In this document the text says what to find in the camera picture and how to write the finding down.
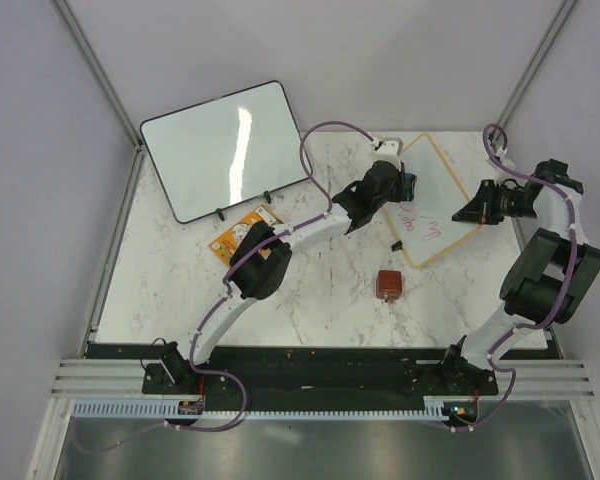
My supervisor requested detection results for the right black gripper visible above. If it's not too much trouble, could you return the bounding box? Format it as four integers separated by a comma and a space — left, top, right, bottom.
452, 180, 536, 226

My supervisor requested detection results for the blue whiteboard eraser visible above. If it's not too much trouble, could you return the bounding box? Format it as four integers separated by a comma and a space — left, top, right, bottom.
401, 172, 418, 202

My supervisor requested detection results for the small yellow framed whiteboard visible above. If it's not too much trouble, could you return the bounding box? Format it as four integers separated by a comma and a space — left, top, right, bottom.
384, 133, 480, 268

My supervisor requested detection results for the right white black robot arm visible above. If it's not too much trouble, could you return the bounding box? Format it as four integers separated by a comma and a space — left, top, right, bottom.
437, 159, 600, 394

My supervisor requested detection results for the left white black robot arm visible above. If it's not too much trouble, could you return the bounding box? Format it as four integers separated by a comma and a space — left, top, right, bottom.
160, 160, 417, 393

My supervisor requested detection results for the large black framed whiteboard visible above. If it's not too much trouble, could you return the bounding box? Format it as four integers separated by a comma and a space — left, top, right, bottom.
140, 81, 312, 224

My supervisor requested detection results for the brown square box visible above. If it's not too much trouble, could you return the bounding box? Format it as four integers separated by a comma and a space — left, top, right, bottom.
376, 270, 403, 303

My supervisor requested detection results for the orange picture card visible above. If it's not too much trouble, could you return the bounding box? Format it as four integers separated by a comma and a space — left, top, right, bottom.
208, 204, 282, 268

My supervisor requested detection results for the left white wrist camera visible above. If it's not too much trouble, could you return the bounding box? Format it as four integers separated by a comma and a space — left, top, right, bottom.
371, 137, 403, 161

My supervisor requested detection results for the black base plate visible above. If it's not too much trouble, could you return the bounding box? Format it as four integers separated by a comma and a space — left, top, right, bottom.
142, 346, 498, 410

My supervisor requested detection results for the aluminium rail frame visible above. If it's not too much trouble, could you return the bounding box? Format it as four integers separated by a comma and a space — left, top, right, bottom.
51, 359, 144, 399

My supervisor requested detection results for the light blue cable duct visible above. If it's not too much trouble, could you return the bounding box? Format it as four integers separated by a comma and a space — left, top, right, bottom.
72, 398, 449, 421

